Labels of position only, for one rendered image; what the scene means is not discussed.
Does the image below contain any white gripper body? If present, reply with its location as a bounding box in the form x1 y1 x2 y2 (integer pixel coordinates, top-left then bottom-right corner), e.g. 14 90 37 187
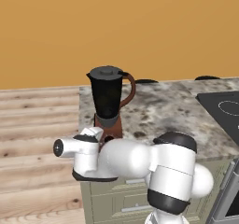
80 126 105 140

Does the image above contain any black blender with brown base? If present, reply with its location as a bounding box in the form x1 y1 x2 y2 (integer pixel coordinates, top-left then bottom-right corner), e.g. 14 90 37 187
86 65 137 146

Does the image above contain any olive drawer front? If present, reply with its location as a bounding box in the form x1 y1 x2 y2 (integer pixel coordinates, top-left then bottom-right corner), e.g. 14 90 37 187
91 192 152 217
90 178 149 196

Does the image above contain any dark round stool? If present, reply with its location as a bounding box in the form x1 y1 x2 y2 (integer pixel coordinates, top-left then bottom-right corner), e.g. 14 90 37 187
134 78 160 85
194 75 222 81

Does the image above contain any black hob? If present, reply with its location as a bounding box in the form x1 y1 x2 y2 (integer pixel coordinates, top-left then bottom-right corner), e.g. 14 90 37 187
195 91 239 147

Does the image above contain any grey oven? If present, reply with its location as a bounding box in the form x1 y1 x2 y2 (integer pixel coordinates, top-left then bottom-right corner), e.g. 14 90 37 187
205 159 239 224

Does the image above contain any grey drawer handle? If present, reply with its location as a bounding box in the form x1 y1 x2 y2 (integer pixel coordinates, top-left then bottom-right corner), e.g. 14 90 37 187
120 204 149 214
125 178 147 185

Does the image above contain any grey oven handle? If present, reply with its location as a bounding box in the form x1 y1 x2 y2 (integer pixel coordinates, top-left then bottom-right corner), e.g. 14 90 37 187
219 160 236 191

